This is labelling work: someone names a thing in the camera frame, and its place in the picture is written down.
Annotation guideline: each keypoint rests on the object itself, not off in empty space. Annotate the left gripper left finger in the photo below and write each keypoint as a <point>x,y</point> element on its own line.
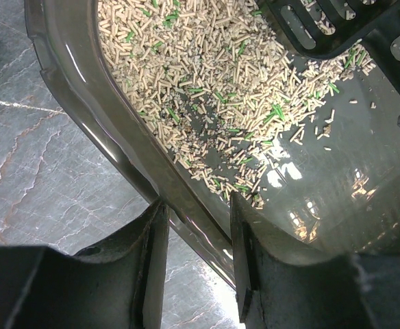
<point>117,282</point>

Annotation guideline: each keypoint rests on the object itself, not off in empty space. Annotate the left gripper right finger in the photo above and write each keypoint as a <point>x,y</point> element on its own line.
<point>282,282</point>

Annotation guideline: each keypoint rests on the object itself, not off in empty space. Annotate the dark translucent litter box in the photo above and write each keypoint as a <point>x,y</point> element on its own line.
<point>338,194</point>

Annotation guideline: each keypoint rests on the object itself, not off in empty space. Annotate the black slotted litter scoop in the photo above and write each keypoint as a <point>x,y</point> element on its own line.
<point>376,25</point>

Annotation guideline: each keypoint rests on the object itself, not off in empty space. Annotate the pile of pellet cat litter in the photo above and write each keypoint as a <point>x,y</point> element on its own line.
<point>214,85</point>

